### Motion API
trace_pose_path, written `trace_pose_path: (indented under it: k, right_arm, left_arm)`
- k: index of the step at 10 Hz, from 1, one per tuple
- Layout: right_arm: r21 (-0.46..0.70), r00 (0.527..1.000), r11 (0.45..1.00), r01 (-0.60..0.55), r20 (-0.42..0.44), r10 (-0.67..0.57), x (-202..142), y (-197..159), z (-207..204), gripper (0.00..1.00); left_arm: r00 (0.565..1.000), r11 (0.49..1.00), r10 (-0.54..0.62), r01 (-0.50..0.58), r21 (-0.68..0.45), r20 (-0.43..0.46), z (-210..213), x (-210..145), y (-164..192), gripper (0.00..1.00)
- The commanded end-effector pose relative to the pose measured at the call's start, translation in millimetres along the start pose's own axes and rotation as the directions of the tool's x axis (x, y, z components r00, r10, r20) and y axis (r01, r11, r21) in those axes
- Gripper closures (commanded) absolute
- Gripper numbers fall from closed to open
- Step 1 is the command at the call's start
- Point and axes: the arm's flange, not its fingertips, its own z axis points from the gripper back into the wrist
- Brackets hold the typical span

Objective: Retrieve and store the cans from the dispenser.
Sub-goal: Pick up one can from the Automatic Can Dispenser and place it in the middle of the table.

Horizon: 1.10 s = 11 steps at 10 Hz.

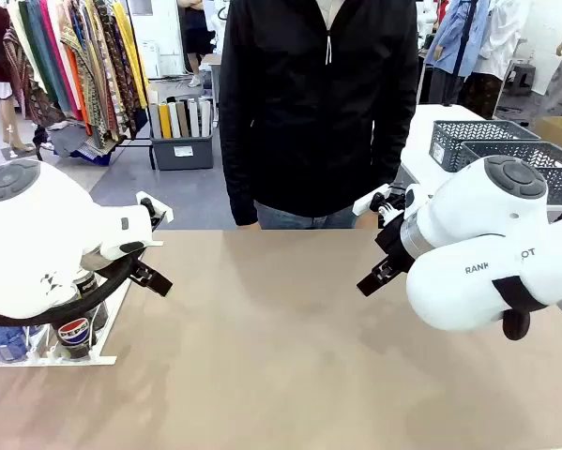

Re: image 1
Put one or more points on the brown patterned garment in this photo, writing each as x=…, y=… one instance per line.
x=25, y=89

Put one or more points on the yellow fabric roll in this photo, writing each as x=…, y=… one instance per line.
x=165, y=121

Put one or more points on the bystander in black skirt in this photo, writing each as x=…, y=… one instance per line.
x=193, y=33

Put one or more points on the yellow hanging fabric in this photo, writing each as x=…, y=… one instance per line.
x=130, y=51

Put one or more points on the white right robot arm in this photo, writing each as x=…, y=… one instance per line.
x=473, y=211

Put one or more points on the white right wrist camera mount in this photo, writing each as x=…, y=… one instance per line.
x=369, y=201

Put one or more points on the cardboard box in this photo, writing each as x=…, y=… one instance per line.
x=559, y=131

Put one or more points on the pale grey fabric roll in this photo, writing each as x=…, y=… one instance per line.
x=155, y=121

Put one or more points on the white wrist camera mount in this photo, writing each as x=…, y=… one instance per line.
x=140, y=232
x=369, y=201

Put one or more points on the white floor appliance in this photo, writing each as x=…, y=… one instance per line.
x=149, y=58

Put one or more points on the brown fabric roll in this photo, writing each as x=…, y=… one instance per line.
x=182, y=118

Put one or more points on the black stand pole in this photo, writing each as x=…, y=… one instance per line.
x=461, y=47

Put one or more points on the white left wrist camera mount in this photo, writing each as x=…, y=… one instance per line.
x=140, y=232

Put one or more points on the white shirt on mannequin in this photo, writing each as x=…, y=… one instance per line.
x=501, y=42

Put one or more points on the grey storage bin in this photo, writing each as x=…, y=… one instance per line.
x=182, y=154

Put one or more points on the grey step stool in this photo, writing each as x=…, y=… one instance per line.
x=520, y=79

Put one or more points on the person's right forearm black sleeve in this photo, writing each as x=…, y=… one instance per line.
x=240, y=187

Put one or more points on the pink hanging fabric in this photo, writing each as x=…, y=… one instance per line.
x=57, y=56

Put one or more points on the beige patterned hanging fabric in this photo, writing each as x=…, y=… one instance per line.
x=90, y=79

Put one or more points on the orange hanging fabric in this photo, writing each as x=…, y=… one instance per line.
x=77, y=89

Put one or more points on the white fabric roll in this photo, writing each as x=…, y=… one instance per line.
x=206, y=117
x=174, y=119
x=193, y=117

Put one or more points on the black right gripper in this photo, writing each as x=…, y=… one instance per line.
x=395, y=244

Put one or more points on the mannequin legs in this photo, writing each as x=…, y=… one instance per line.
x=8, y=122

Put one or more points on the white can dispenser rack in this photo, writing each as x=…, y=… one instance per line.
x=50, y=361

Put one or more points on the background work table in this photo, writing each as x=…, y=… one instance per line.
x=211, y=58

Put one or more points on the person's left hand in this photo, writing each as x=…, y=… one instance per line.
x=367, y=221

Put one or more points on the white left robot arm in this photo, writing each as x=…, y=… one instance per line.
x=36, y=234

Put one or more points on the person's left forearm black sleeve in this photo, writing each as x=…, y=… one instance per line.
x=393, y=159

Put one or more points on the white side table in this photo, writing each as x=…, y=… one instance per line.
x=426, y=136

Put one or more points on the cream hanging fabric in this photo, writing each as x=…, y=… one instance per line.
x=18, y=28

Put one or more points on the blue shirt on mannequin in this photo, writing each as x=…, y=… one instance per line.
x=454, y=37

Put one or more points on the grey cloth pile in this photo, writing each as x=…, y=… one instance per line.
x=67, y=138

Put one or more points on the person in black jacket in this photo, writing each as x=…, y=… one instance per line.
x=308, y=117

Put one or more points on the green hanging fabric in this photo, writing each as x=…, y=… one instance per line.
x=39, y=51

